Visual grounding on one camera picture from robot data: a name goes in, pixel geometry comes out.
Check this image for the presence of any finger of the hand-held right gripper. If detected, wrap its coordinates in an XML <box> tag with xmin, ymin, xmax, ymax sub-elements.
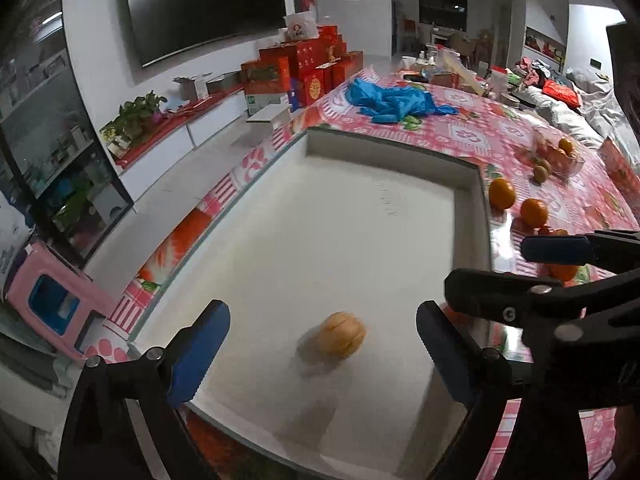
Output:
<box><xmin>520</xmin><ymin>230</ymin><xmax>640</xmax><ymax>273</ymax></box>
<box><xmin>445</xmin><ymin>269</ymin><xmax>583</xmax><ymax>328</ymax></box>

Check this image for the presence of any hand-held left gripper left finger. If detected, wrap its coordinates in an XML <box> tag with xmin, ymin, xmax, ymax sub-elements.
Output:
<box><xmin>57</xmin><ymin>300</ymin><xmax>231</xmax><ymax>480</ymax></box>

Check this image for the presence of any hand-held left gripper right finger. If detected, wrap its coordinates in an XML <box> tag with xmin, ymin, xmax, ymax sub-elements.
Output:
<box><xmin>416</xmin><ymin>301</ymin><xmax>591</xmax><ymax>480</ymax></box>

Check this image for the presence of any tan cracked fruit shell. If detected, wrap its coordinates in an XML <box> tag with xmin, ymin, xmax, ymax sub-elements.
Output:
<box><xmin>318</xmin><ymin>311</ymin><xmax>367</xmax><ymax>360</ymax></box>

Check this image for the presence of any large white tray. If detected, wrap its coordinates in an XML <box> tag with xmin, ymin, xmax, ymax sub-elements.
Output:
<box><xmin>127</xmin><ymin>127</ymin><xmax>496</xmax><ymax>478</ymax></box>

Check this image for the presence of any large orange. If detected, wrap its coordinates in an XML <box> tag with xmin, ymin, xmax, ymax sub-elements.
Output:
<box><xmin>488</xmin><ymin>178</ymin><xmax>516</xmax><ymax>210</ymax></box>

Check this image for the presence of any clear glass bowl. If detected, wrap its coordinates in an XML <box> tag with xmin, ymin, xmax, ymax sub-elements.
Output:
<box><xmin>531</xmin><ymin>127</ymin><xmax>586</xmax><ymax>177</ymax></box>

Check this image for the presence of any pile of red tomatoes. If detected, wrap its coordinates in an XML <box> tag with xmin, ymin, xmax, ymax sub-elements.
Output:
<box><xmin>537</xmin><ymin>141</ymin><xmax>576</xmax><ymax>171</ymax></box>

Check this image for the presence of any red printed tablecloth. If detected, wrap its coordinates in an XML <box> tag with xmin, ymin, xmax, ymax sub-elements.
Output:
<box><xmin>102</xmin><ymin>67</ymin><xmax>640</xmax><ymax>480</ymax></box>

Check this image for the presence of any grey blanket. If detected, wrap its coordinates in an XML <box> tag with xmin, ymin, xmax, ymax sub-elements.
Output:
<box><xmin>520</xmin><ymin>67</ymin><xmax>640</xmax><ymax>151</ymax></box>

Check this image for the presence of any red cloth bag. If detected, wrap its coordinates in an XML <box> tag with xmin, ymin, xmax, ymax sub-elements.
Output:
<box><xmin>542</xmin><ymin>80</ymin><xmax>583</xmax><ymax>108</ymax></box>

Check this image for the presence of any pink box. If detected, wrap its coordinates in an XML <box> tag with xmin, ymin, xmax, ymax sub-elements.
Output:
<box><xmin>5</xmin><ymin>241</ymin><xmax>118</xmax><ymax>363</ymax></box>

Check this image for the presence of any white television cabinet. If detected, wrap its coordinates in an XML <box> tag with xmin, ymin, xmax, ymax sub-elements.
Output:
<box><xmin>112</xmin><ymin>85</ymin><xmax>251</xmax><ymax>201</ymax></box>

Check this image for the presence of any clear plastic bag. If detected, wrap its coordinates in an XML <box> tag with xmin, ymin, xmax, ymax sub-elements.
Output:
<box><xmin>435</xmin><ymin>47</ymin><xmax>486</xmax><ymax>96</ymax></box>

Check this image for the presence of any pile of blue gloves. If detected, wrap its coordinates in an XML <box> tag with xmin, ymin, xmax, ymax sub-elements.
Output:
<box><xmin>345</xmin><ymin>78</ymin><xmax>458</xmax><ymax>124</ymax></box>

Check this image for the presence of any wooden chair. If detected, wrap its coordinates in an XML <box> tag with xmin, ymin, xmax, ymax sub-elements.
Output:
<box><xmin>447</xmin><ymin>32</ymin><xmax>476</xmax><ymax>63</ymax></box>

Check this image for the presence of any potted green plant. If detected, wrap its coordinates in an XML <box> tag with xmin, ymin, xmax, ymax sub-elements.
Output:
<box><xmin>100</xmin><ymin>91</ymin><xmax>168</xmax><ymax>158</ymax></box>

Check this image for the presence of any small white stool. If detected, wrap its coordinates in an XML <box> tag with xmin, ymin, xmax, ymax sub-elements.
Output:
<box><xmin>245</xmin><ymin>105</ymin><xmax>292</xmax><ymax>136</ymax></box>

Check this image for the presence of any glass display cabinet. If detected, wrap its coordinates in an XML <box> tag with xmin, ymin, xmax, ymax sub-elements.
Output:
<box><xmin>0</xmin><ymin>0</ymin><xmax>135</xmax><ymax>268</ymax></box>

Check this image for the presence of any open grey cardboard box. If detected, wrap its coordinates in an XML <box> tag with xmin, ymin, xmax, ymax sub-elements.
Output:
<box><xmin>172</xmin><ymin>74</ymin><xmax>213</xmax><ymax>102</ymax></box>

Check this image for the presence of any dark window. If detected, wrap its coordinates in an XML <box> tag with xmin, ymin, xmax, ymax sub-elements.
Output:
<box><xmin>417</xmin><ymin>0</ymin><xmax>469</xmax><ymax>33</ymax></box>

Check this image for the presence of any stack of red gift boxes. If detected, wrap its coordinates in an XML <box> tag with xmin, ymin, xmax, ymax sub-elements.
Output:
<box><xmin>241</xmin><ymin>25</ymin><xmax>363</xmax><ymax>108</ymax></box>

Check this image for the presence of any white paper bag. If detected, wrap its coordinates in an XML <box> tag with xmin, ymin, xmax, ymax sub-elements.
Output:
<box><xmin>283</xmin><ymin>11</ymin><xmax>319</xmax><ymax>41</ymax></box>

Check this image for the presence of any black television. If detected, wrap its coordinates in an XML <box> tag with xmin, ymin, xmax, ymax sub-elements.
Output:
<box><xmin>116</xmin><ymin>0</ymin><xmax>288</xmax><ymax>68</ymax></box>

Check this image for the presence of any red wall picture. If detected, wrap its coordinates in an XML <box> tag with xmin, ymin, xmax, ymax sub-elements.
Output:
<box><xmin>525</xmin><ymin>27</ymin><xmax>568</xmax><ymax>61</ymax></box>

